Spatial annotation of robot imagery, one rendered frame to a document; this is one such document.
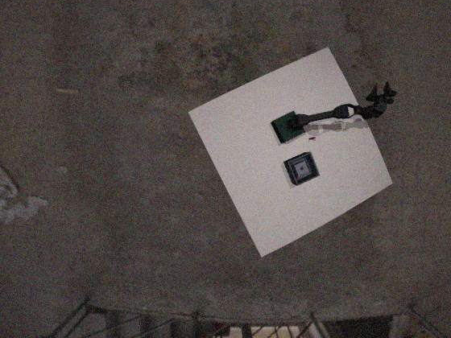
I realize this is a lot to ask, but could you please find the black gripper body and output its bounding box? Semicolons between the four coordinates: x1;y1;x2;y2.
366;90;397;106

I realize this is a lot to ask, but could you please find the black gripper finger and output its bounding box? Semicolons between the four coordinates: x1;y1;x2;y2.
368;85;378;96
383;81;392;92

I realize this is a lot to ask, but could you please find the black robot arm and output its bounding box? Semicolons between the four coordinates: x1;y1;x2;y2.
286;98;394;130

